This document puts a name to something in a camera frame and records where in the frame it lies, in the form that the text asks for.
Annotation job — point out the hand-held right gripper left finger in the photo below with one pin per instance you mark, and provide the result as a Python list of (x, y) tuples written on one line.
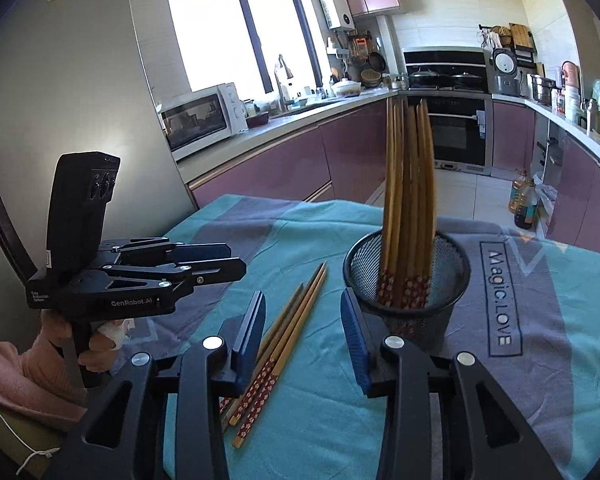
[(252, 345)]

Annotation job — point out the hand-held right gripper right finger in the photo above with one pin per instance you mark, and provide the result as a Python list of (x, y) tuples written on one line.
[(356, 345)]

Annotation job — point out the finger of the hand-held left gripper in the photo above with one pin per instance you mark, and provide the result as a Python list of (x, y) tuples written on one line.
[(200, 251), (215, 270)]

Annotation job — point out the light floral-end chopstick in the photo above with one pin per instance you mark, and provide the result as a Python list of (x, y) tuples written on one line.
[(289, 341), (298, 306)]

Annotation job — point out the black mesh utensil holder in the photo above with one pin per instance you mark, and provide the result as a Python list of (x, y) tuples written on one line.
[(420, 322)]

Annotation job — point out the bunch of wooden chopsticks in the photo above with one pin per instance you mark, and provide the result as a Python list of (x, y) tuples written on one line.
[(410, 185)]

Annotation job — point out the person's left hand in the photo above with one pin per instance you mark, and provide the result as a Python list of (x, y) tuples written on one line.
[(100, 355)]

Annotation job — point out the purple base cabinets with sink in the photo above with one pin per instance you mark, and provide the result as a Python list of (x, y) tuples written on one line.
[(280, 160)]

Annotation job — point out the white microwave oven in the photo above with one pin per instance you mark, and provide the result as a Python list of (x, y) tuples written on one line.
[(200, 120)]

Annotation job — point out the dark bowl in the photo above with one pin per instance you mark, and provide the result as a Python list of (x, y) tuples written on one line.
[(257, 120)]

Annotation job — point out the grey refrigerator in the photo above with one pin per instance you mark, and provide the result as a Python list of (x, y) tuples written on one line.
[(80, 60)]

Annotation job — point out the kitchen faucet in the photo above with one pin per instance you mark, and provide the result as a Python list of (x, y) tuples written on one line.
[(280, 85)]

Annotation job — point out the teal and purple tablecloth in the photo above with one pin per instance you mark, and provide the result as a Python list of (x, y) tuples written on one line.
[(555, 360)]

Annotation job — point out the kitchen window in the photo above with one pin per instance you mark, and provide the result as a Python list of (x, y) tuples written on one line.
[(205, 35)]

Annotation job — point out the two oil bottles on floor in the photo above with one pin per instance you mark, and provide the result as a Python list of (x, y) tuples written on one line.
[(526, 210)]

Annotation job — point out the white casserole pot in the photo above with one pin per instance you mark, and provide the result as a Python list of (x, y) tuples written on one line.
[(346, 87)]

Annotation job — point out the black built-in oven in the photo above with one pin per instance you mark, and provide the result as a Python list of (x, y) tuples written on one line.
[(455, 135)]

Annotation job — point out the white plastic bag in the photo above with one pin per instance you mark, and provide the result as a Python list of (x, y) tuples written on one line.
[(547, 200)]

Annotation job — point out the person's olive clothing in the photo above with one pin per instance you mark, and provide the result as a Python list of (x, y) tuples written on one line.
[(0, 440)]

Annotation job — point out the hanging black pan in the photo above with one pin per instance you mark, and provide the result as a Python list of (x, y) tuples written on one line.
[(376, 61)]

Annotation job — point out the steel kettle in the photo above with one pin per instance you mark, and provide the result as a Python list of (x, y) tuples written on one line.
[(400, 81)]

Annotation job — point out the black lidded wok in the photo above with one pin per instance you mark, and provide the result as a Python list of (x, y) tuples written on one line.
[(466, 80), (424, 79)]

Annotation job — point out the black range hood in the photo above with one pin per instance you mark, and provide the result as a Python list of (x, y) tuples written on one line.
[(445, 57)]

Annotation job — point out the grey rice cooker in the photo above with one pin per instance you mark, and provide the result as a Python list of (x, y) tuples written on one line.
[(506, 72)]

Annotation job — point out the steel stock pot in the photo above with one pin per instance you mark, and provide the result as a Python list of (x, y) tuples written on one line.
[(541, 90)]

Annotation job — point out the steel thermos bottle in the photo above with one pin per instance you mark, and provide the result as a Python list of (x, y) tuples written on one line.
[(593, 117)]

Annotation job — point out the pink kettle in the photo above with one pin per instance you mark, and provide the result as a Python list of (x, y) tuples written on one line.
[(571, 74)]

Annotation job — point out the wooden cutting board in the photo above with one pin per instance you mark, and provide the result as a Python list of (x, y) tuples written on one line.
[(519, 35)]

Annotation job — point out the white wall water heater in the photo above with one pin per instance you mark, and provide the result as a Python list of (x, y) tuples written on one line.
[(335, 7)]

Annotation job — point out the black wall rack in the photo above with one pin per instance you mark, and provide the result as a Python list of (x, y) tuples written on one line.
[(525, 57)]

